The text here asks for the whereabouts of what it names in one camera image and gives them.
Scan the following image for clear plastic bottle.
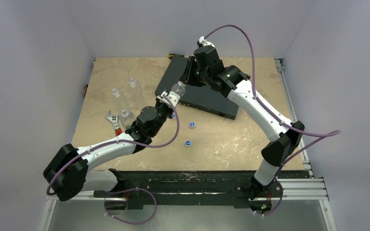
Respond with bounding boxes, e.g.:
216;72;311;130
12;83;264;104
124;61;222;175
128;77;146;109
111;88;130;114
119;109;135;129
171;81;186;97

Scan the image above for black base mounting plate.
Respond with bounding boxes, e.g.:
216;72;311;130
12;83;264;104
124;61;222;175
92;170;310;210

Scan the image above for aluminium frame rail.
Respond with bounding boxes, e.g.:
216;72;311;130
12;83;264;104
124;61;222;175
278;153;329;200

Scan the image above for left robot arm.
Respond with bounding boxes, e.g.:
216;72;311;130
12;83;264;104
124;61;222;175
43;92;181;201

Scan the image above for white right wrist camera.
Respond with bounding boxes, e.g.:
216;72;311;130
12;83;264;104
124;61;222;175
197;36;215;48

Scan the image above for black flat electronics box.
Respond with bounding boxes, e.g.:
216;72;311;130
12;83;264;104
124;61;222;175
155;57;239;120

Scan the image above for red handled adjustable wrench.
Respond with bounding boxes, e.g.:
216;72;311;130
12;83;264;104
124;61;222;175
105;110;122;136

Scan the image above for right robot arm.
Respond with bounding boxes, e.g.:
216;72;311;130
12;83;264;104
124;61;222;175
180;45;304;196

